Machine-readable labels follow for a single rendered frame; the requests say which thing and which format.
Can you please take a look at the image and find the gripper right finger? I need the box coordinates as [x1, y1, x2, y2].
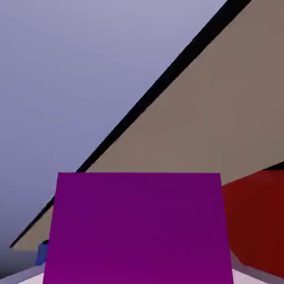
[230, 250, 284, 284]

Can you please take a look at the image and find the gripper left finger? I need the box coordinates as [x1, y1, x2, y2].
[0, 263, 47, 284]

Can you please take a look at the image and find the small magenta cube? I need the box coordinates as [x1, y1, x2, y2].
[42, 172, 234, 284]

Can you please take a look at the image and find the small blue cube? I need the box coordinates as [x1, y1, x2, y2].
[35, 240, 50, 266]

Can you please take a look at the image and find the large red box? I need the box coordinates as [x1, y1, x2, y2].
[221, 169, 284, 280]

